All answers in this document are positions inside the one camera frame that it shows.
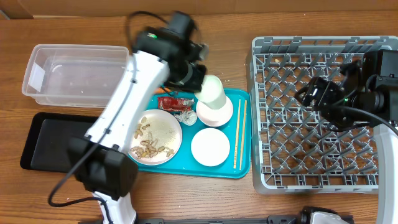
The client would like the white plastic cup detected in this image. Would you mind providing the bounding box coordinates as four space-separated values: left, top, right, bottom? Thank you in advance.
195 75 226 110

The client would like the wooden chopstick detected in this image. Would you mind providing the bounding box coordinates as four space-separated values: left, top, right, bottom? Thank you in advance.
239 100 248 170
233 99 241 169

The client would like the teal plastic tray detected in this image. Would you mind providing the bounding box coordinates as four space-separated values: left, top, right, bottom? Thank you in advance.
129 88 252 179

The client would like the red snack wrapper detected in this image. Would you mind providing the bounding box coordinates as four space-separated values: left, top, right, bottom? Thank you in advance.
157 96 195 112

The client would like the black tray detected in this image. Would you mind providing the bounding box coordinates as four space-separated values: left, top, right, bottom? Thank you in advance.
20 112 97 173

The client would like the white bowl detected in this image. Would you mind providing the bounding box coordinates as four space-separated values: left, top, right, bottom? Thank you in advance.
191 128 230 167

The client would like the clear plastic bin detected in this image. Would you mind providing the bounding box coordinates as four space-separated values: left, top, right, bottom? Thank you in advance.
22 44 129 108

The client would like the pink plate with peanuts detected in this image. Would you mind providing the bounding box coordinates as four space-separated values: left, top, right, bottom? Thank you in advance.
129 109 182 166

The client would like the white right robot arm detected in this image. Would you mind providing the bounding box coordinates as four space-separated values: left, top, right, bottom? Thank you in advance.
295 49 397 223

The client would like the grey dishwasher rack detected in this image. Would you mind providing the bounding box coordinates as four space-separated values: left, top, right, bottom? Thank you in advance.
246 36 397 194

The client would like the orange carrot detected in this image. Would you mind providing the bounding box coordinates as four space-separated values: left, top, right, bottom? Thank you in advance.
154 88 171 95

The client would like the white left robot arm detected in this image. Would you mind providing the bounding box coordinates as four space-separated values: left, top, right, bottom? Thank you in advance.
67 39 208 223

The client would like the pink bowl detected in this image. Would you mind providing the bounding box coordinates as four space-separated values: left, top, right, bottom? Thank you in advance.
196 97 234 127

